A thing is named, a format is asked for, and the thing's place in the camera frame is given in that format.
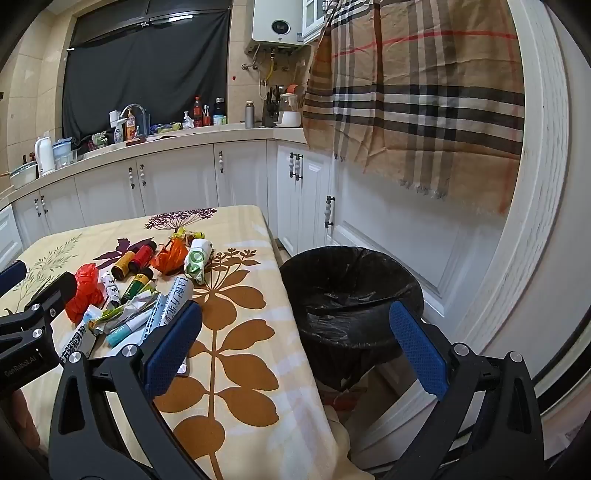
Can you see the white blue spray bottle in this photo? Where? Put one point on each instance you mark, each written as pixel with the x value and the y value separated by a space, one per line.
pixel 117 131

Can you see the white water heater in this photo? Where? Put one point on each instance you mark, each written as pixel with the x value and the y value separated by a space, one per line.
pixel 277 23

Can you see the black curtain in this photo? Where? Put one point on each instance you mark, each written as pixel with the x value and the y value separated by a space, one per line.
pixel 147 69

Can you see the plaid cloth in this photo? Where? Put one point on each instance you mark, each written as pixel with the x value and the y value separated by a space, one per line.
pixel 415 115

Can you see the person's left hand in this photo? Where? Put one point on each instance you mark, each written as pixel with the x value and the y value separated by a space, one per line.
pixel 27 415

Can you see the white door frame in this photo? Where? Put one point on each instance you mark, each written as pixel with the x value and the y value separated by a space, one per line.
pixel 545 161

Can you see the white glass wall cabinet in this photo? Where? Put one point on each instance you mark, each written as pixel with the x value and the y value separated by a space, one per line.
pixel 316 21

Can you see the yellow green packet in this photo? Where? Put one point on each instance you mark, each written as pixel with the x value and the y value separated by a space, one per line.
pixel 166 128

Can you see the white green wrapper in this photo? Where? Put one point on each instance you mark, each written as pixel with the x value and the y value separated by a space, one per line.
pixel 129 309

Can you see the white pot with lid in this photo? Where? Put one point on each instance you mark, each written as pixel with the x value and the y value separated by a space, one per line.
pixel 23 175

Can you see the green white soft packet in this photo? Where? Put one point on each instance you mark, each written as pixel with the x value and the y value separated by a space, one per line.
pixel 196 261

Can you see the yellow candy wrapper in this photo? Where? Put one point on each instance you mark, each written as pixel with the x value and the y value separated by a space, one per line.
pixel 178 235

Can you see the beige kitchen countertop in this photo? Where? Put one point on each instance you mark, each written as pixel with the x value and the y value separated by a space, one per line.
pixel 207 136

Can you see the white blender appliance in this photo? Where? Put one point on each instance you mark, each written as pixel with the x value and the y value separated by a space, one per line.
pixel 288 117

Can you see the red label brown bottle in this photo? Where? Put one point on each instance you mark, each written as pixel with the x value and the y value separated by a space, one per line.
pixel 141 256

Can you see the dark sauce bottle red cap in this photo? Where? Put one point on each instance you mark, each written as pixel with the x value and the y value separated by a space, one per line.
pixel 198 115

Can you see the white pump bottle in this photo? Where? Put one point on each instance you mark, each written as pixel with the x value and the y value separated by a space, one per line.
pixel 187 122

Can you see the black white printed packet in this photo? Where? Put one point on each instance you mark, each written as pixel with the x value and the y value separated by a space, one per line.
pixel 78 344

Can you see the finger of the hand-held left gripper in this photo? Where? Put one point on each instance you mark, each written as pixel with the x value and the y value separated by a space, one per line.
pixel 60 288
pixel 14 274

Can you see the black thermos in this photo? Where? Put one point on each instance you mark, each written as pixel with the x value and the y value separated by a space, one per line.
pixel 219 108

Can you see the clear water pitcher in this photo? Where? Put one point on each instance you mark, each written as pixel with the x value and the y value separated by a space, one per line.
pixel 63 154

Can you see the small spray bottle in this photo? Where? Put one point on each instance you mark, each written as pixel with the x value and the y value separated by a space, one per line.
pixel 207 117

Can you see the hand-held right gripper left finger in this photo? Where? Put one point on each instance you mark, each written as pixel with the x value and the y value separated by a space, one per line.
pixel 173 350

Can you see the orange plastic bag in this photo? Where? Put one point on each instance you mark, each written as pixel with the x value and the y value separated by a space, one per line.
pixel 171 256

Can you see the orange dish soap bottle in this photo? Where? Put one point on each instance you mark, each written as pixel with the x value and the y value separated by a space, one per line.
pixel 130 127

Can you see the white panelled door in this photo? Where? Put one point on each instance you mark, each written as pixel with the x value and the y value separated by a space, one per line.
pixel 392 230

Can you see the red plastic bag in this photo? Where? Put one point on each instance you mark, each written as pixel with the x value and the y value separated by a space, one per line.
pixel 85 290

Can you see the white green jar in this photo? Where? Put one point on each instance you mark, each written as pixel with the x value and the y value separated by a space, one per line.
pixel 219 120

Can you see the grey steel bottle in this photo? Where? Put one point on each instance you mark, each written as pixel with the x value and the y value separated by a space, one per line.
pixel 250 115

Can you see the green label brown bottle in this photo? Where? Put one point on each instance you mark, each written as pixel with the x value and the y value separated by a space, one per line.
pixel 134 286

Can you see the white packet blue print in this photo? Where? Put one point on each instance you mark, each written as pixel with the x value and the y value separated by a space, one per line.
pixel 173 300

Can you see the black lined trash bin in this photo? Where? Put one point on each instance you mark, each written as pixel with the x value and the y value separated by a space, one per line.
pixel 351 295

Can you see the white kettle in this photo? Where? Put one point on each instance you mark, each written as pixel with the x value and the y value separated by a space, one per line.
pixel 45 157

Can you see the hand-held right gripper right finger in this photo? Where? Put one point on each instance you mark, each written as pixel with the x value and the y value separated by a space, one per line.
pixel 418 355

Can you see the chrome faucet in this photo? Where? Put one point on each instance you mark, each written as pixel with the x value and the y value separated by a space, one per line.
pixel 138 110

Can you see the yellow label brown bottle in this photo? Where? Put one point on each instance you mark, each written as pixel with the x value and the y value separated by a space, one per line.
pixel 122 265

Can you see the black knife block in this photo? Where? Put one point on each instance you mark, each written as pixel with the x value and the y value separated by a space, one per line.
pixel 269 115

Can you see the white kitchen base cabinets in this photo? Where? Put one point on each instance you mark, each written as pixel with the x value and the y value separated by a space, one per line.
pixel 184 175

